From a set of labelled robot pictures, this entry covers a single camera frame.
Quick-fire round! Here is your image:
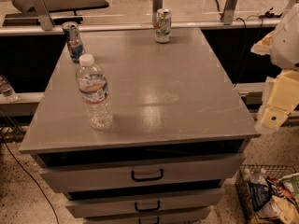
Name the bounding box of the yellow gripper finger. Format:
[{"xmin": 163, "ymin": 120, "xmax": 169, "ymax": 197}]
[{"xmin": 255, "ymin": 70, "xmax": 299, "ymax": 134}]

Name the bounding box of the green white 7up can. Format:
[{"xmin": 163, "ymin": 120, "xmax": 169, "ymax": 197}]
[{"xmin": 155, "ymin": 8, "xmax": 172, "ymax": 43}]

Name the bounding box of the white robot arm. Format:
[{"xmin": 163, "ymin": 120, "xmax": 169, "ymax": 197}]
[{"xmin": 250, "ymin": 4, "xmax": 299, "ymax": 134}]

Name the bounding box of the blue silver energy drink can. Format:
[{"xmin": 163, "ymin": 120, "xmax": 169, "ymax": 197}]
[{"xmin": 62, "ymin": 21, "xmax": 85, "ymax": 63}]

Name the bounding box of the blue snack bag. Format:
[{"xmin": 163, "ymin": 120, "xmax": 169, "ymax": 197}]
[{"xmin": 248, "ymin": 168, "xmax": 272, "ymax": 211}]

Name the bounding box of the grey drawer cabinet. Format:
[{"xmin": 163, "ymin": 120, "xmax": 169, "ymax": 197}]
[{"xmin": 19, "ymin": 27, "xmax": 262, "ymax": 224}]

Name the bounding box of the yellow snack bag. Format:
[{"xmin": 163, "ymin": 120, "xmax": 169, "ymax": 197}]
[{"xmin": 257, "ymin": 196, "xmax": 299, "ymax": 224}]

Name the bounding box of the bottom grey drawer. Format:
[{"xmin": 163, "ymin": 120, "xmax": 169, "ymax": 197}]
[{"xmin": 84, "ymin": 206, "xmax": 210, "ymax": 224}]

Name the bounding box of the grey drawer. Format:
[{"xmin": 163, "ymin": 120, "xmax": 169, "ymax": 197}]
[
  {"xmin": 40, "ymin": 153, "xmax": 245, "ymax": 193},
  {"xmin": 66, "ymin": 188, "xmax": 224, "ymax": 218},
  {"xmin": 84, "ymin": 206, "xmax": 210, "ymax": 224}
]

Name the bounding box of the clear plastic water bottle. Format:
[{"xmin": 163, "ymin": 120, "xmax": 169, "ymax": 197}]
[{"xmin": 76, "ymin": 53, "xmax": 113, "ymax": 130}]

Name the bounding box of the middle grey drawer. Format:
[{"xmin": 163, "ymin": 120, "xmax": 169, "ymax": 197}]
[{"xmin": 66, "ymin": 188, "xmax": 224, "ymax": 218}]

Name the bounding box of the top grey drawer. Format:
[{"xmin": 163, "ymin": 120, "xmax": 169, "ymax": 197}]
[{"xmin": 40, "ymin": 153, "xmax": 245, "ymax": 193}]

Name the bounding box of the black bench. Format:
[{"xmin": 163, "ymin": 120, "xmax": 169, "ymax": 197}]
[{"xmin": 3, "ymin": 0, "xmax": 109, "ymax": 26}]

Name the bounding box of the small bottle at left edge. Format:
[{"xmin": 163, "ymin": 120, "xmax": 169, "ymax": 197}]
[{"xmin": 0, "ymin": 75, "xmax": 18, "ymax": 102}]

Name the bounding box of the right metal bracket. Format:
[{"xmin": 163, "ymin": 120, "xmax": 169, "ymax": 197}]
[{"xmin": 221, "ymin": 0, "xmax": 238, "ymax": 25}]

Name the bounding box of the metal bracket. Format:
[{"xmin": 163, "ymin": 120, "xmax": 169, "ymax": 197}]
[
  {"xmin": 32, "ymin": 0, "xmax": 54, "ymax": 31},
  {"xmin": 221, "ymin": 0, "xmax": 238, "ymax": 25},
  {"xmin": 152, "ymin": 0, "xmax": 163, "ymax": 24}
]

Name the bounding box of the wire basket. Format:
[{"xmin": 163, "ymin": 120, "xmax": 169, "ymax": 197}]
[{"xmin": 235, "ymin": 164, "xmax": 296, "ymax": 224}]

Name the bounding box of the middle metal bracket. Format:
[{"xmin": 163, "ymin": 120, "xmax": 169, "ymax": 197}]
[{"xmin": 152, "ymin": 0, "xmax": 163, "ymax": 24}]

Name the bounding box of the black floor cable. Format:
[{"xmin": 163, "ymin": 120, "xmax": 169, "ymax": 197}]
[{"xmin": 0, "ymin": 131, "xmax": 61, "ymax": 224}]

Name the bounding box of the left metal bracket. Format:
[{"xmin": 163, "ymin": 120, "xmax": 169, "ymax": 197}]
[{"xmin": 32, "ymin": 0, "xmax": 54, "ymax": 31}]

